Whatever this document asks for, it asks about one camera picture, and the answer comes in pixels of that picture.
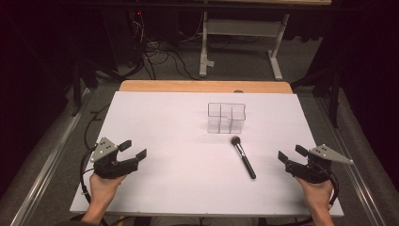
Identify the clear plastic organizer box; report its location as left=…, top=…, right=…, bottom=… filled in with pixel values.
left=207, top=102, right=247, bottom=135

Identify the black floor cable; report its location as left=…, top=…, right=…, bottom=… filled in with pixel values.
left=83, top=104, right=111, bottom=153

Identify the person's right hand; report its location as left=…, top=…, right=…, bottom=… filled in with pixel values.
left=295, top=177, right=334, bottom=212

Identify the wooden table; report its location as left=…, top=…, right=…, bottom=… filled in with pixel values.
left=119, top=79, right=294, bottom=94

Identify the right hand-held gripper cable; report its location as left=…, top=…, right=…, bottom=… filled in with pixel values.
left=316, top=163, right=341, bottom=211

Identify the black makeup brush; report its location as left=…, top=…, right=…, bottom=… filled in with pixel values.
left=231, top=135, right=257, bottom=181

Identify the white board sheet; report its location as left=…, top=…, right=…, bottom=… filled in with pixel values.
left=69, top=90, right=344, bottom=218

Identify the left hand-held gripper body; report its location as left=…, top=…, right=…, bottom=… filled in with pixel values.
left=89, top=137, right=140, bottom=180

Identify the left hand-held gripper cable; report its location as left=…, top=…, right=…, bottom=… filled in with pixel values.
left=79, top=145, right=99, bottom=205

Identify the white metal desk frame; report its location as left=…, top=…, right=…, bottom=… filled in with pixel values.
left=199, top=10, right=291, bottom=81

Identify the hand-held gripper cable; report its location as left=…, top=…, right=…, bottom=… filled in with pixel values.
left=79, top=145, right=99, bottom=205
left=316, top=163, right=341, bottom=211

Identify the black metal stand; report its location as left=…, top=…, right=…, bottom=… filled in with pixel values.
left=70, top=59, right=100, bottom=118
left=290, top=67, right=343, bottom=129

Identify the aluminium floor rail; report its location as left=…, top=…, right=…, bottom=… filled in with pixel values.
left=319, top=103, right=390, bottom=226
left=8, top=88, right=95, bottom=226

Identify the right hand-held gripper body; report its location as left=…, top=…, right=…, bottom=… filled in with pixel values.
left=285, top=144, right=355, bottom=185

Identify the tangle of floor cables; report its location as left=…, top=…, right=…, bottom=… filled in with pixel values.
left=125, top=10, right=201, bottom=81

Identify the person's left hand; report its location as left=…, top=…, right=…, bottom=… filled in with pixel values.
left=88, top=173, right=128, bottom=207

